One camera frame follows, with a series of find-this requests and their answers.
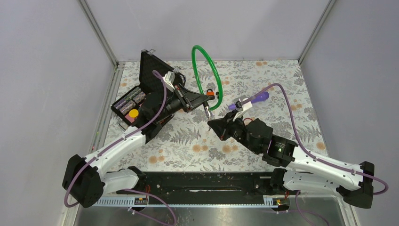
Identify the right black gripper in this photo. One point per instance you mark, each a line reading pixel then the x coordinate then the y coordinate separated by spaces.
pixel 223 126

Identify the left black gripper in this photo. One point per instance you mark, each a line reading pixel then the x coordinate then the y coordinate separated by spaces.
pixel 189 100

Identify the orange black padlock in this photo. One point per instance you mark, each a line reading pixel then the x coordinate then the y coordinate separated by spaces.
pixel 210 93

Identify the green cable lock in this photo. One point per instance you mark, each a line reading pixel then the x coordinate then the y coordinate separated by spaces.
pixel 208 110

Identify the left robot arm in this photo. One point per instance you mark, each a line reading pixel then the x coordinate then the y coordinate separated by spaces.
pixel 88 178

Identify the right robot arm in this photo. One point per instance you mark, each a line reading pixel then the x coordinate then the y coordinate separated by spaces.
pixel 299 169

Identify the yellow round chip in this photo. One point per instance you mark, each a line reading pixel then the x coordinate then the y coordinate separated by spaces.
pixel 133 113

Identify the black poker chip case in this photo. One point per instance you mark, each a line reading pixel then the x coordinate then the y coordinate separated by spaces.
pixel 146 87

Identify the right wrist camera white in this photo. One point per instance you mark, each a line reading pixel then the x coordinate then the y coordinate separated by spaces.
pixel 242 106

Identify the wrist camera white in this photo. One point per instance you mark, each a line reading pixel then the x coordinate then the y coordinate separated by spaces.
pixel 242 106
pixel 170 81

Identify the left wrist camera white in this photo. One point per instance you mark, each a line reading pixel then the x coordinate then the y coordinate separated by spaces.
pixel 170 81

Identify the black mounting base plate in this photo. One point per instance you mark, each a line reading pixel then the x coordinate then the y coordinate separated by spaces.
pixel 206 189

